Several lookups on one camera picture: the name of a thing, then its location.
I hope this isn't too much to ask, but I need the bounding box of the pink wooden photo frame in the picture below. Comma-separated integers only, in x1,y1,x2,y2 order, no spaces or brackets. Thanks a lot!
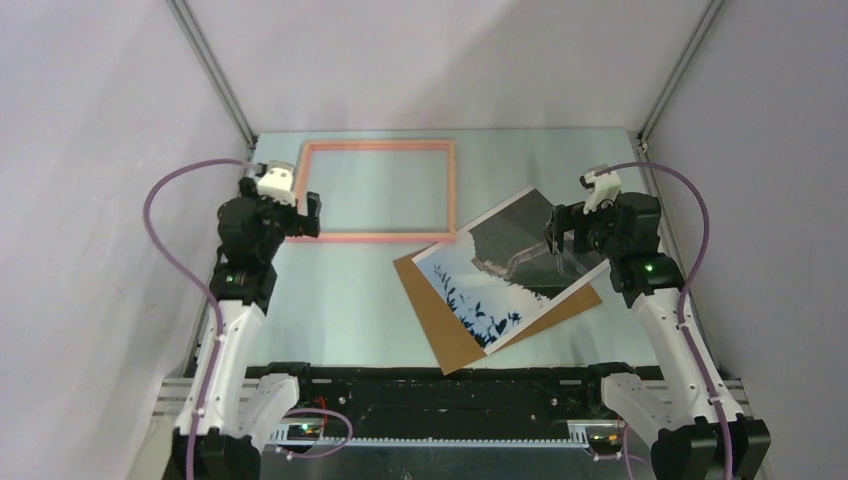
295,139,458,243

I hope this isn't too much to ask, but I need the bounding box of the aluminium corner post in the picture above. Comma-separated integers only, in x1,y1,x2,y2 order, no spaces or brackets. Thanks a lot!
165,0,258,150
637,0,727,144

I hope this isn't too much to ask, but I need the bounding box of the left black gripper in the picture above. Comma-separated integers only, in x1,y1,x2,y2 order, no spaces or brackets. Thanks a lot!
241,177,321,261

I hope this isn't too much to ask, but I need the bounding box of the clear acrylic sheet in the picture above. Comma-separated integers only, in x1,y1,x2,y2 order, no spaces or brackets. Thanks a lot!
469,189,603,299

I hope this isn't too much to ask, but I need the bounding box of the left aluminium corner post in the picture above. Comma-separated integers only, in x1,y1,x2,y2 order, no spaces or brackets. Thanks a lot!
165,0,258,150

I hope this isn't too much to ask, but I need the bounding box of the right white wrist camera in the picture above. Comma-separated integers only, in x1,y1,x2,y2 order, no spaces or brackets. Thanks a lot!
580,166,622,215

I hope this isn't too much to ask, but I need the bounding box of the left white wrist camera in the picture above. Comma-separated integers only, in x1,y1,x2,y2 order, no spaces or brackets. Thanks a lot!
257,161,297,206

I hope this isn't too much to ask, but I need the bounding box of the brown cardboard backing board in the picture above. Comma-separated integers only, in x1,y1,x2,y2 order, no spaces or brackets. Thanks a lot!
393,253,602,375

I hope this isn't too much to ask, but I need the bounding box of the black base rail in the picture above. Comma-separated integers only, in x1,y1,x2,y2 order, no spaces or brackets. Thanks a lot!
246,362,662,443

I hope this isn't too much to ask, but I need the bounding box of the Great Wall photo print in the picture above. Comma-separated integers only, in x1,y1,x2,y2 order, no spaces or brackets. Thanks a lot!
413,186,608,354

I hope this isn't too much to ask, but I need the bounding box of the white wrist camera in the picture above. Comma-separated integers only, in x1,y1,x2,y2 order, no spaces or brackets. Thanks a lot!
257,161,297,206
580,166,622,215

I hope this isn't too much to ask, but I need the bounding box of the right aluminium corner post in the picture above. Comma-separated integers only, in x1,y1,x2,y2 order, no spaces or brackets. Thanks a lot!
637,0,727,144

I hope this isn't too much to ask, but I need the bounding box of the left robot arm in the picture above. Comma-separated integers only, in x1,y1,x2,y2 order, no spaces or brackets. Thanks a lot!
172,192,321,479

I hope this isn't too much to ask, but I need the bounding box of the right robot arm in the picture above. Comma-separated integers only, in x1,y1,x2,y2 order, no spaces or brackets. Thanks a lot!
544,193,771,479

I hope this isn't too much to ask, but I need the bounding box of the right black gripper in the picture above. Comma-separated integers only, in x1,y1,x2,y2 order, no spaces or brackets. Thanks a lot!
541,193,625,260

